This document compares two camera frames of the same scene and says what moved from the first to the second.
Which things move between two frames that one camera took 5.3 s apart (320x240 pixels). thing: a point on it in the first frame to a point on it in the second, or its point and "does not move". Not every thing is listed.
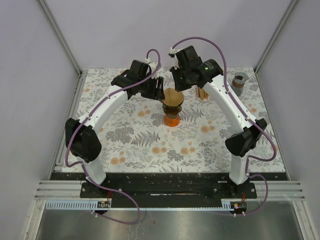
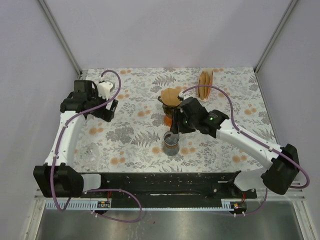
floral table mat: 185,132 does not move
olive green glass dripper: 171,110 does not move
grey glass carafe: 238,82 to 171,146
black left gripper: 156,93 to 105,113
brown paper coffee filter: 172,97 does not move
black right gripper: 175,70 to 177,116
